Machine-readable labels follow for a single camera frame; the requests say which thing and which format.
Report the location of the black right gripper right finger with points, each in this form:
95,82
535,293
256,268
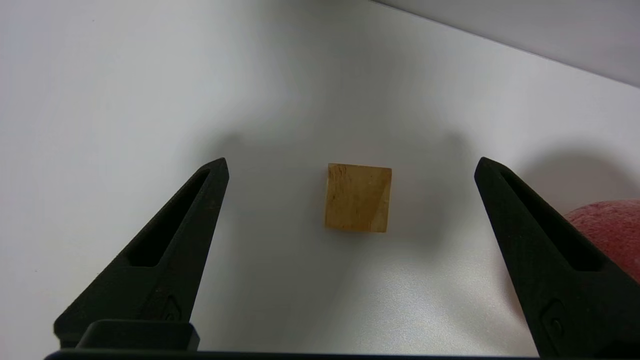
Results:
560,270

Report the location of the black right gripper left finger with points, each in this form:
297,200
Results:
165,260

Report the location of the small wooden cube block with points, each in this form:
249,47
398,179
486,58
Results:
357,198

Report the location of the pink peach fruit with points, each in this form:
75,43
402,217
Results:
612,230

